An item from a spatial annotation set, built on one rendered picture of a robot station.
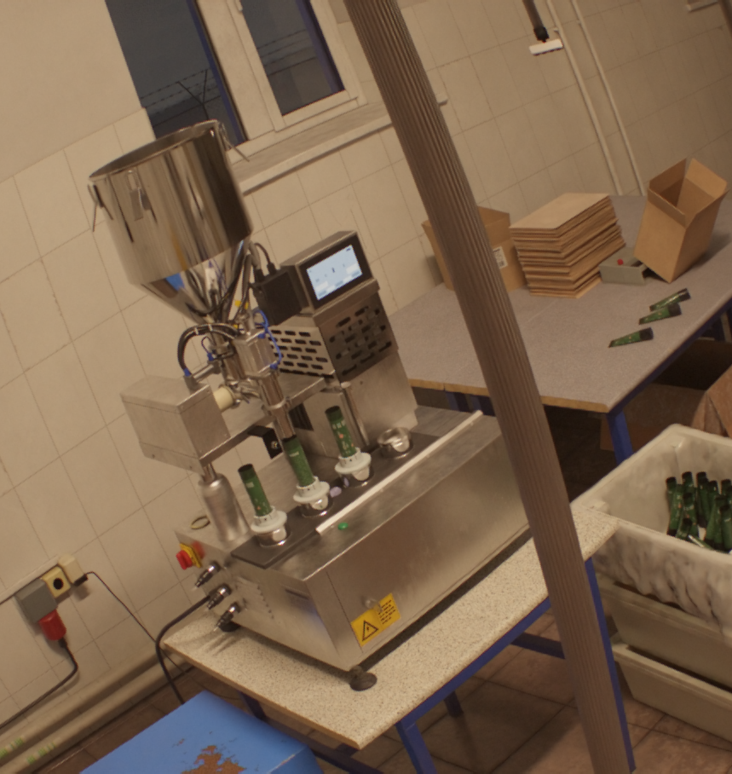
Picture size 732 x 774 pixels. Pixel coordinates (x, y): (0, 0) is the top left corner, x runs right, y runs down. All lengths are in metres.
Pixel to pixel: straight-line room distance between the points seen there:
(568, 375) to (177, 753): 1.52
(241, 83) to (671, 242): 1.81
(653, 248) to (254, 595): 1.87
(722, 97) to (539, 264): 2.74
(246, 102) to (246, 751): 2.72
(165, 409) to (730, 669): 1.41
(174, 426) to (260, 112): 2.36
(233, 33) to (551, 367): 1.94
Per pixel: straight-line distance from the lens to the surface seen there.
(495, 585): 2.42
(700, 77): 6.11
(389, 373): 2.46
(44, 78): 3.62
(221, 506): 2.33
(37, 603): 3.62
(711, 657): 2.68
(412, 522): 2.26
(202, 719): 2.63
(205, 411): 2.25
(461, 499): 2.33
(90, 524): 3.73
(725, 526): 2.72
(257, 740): 2.49
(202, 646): 2.60
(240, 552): 2.28
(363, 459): 2.35
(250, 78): 4.46
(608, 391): 3.06
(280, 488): 2.49
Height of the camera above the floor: 2.03
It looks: 22 degrees down
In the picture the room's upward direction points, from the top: 21 degrees counter-clockwise
